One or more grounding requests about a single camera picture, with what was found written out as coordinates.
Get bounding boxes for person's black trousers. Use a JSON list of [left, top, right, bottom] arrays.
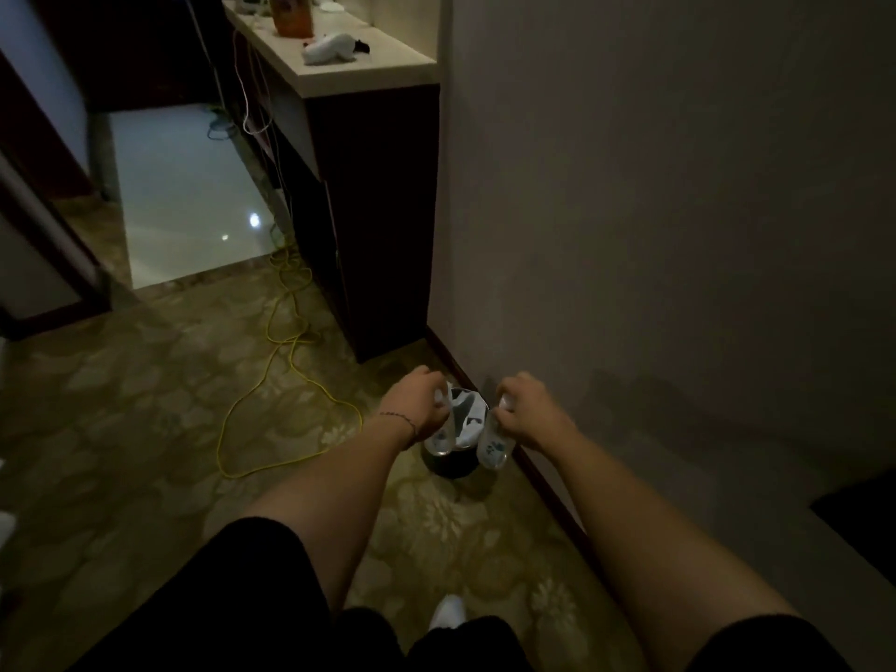
[[329, 607, 538, 672]]

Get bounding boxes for braided wrist bracelet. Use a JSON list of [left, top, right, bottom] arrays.
[[377, 411, 420, 442]]

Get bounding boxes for person's left forearm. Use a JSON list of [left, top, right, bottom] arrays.
[[241, 419, 418, 613]]

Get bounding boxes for person's black left sleeve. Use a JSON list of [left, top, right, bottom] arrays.
[[69, 517, 337, 672]]

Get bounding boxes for orange packet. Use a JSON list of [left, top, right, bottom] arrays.
[[268, 0, 316, 40]]

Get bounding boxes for person's black right sleeve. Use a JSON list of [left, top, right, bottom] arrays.
[[689, 613, 855, 672]]

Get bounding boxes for person's white shoe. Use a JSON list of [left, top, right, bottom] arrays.
[[427, 594, 469, 633]]

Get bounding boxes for yellow floor cable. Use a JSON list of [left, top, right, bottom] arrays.
[[215, 230, 365, 481]]

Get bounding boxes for black bin with white liner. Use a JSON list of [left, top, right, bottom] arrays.
[[419, 385, 502, 481]]

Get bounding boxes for dark wooden door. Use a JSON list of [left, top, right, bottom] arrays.
[[0, 51, 113, 341]]

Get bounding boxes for clear plastic water bottle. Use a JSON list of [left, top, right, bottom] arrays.
[[423, 383, 463, 460], [475, 395, 519, 472]]

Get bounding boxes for white hanging cable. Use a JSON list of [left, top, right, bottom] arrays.
[[231, 27, 278, 138]]

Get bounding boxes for person's right hand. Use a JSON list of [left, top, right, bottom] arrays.
[[495, 371, 582, 455]]

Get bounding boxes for person's left hand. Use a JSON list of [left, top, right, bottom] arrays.
[[377, 365, 453, 445]]

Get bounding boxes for person's black sleeve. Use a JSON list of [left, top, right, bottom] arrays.
[[689, 613, 855, 672], [69, 517, 337, 672]]

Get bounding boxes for person's right forearm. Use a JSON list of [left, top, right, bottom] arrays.
[[553, 433, 799, 669]]

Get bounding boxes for white device with black tip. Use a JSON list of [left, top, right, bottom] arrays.
[[301, 32, 371, 67]]

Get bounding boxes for dark cabinet with beige top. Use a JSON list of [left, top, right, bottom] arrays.
[[222, 0, 442, 365]]

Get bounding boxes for thin metal stand pole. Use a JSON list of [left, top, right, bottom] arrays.
[[173, 0, 240, 142]]

